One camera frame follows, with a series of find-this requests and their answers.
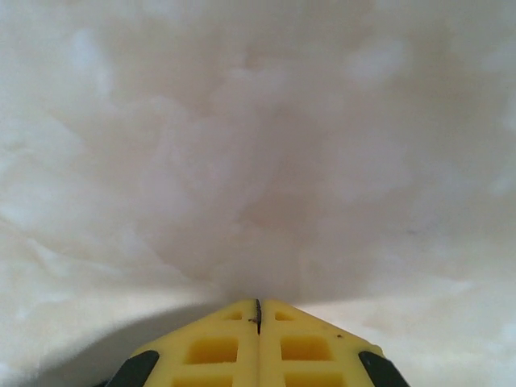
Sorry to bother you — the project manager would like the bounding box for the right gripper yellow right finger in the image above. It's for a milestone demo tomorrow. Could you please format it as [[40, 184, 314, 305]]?
[[258, 298, 412, 387]]

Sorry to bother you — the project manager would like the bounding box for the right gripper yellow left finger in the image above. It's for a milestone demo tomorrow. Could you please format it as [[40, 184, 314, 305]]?
[[105, 298, 260, 387]]

